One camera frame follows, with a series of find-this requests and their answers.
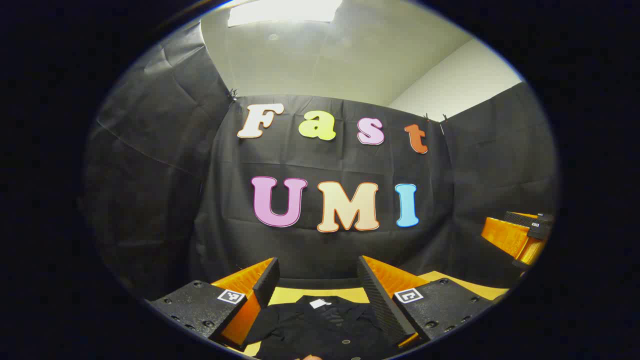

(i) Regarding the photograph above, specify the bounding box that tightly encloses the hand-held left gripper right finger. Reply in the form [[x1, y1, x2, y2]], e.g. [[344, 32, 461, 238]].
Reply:
[[356, 255, 506, 350]]

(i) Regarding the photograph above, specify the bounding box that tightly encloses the black backdrop cloth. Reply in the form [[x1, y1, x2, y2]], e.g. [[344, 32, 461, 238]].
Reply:
[[82, 20, 559, 302]]

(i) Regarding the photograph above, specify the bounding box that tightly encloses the black shirt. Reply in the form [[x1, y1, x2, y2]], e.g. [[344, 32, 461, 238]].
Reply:
[[244, 295, 407, 360]]

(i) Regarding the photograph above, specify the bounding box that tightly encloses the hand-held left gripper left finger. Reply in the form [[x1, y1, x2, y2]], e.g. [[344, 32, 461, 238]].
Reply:
[[145, 257, 281, 351]]

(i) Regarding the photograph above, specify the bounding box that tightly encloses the ceiling light panel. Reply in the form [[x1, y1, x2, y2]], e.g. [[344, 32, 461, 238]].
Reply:
[[227, 0, 344, 27]]

